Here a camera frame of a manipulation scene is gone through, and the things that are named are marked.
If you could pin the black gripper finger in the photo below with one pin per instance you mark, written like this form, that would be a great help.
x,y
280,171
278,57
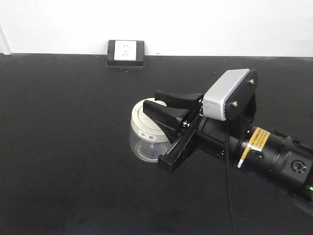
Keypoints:
x,y
168,119
179,101

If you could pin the glass jar with white lid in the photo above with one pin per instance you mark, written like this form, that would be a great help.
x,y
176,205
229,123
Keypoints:
x,y
147,140

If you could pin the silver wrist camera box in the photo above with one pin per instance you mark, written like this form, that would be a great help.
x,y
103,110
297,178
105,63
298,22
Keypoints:
x,y
214,100

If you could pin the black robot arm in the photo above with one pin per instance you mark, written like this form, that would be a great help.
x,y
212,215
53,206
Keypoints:
x,y
270,156

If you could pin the white wall power socket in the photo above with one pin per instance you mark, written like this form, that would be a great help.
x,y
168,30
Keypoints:
x,y
126,53

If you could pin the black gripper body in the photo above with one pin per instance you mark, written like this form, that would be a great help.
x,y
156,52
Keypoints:
x,y
220,139

